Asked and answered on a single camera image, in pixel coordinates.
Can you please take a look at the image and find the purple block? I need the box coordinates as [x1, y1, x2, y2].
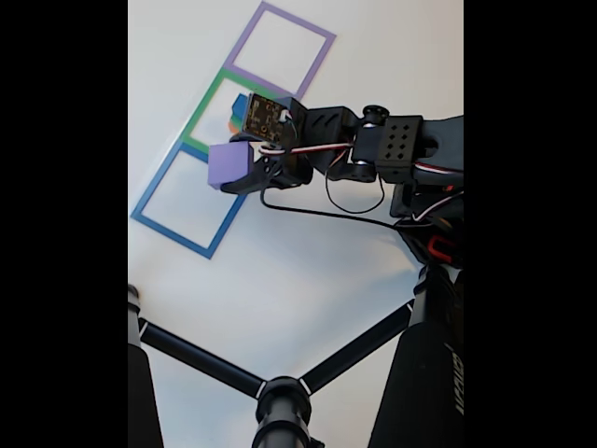
[206, 142, 254, 190]

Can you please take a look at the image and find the small blue cube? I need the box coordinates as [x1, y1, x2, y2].
[231, 92, 251, 120]

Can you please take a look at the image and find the red black table clamp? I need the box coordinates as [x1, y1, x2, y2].
[426, 235, 463, 263]

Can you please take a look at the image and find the black tripod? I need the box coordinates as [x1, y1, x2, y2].
[128, 263, 465, 448]

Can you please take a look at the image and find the red white servo cable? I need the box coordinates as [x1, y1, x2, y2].
[258, 142, 465, 223]

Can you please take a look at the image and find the gripper camera board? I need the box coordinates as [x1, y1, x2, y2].
[242, 91, 309, 146]

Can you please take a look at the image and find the green square frame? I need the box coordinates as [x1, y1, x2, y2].
[179, 66, 299, 155]

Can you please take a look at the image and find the black camera cable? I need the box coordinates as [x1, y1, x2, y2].
[259, 184, 408, 231]

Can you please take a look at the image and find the purple square frame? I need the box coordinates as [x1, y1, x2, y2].
[223, 0, 337, 104]

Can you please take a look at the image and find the blue square frame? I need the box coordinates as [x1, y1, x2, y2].
[130, 141, 251, 260]

